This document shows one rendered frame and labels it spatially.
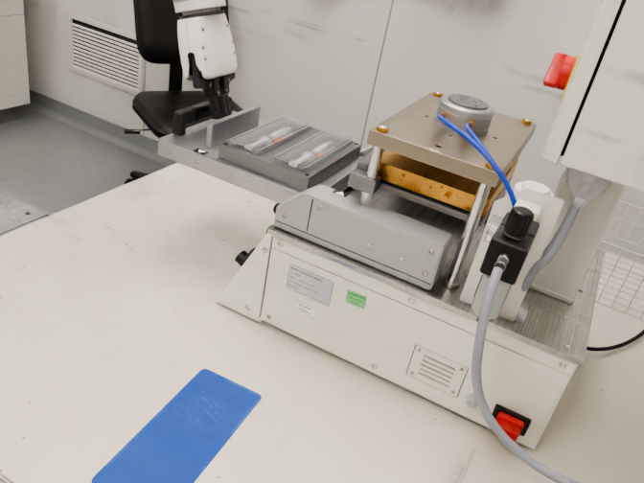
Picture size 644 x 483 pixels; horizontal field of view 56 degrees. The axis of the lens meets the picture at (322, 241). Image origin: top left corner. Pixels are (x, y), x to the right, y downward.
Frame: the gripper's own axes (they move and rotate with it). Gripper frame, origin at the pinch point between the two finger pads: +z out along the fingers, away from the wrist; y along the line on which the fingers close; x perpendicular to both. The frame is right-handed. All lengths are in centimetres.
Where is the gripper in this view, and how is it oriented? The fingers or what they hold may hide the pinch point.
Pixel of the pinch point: (219, 106)
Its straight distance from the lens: 110.2
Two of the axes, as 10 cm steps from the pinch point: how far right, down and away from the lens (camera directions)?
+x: 8.8, 0.5, -4.7
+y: -4.5, 3.8, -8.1
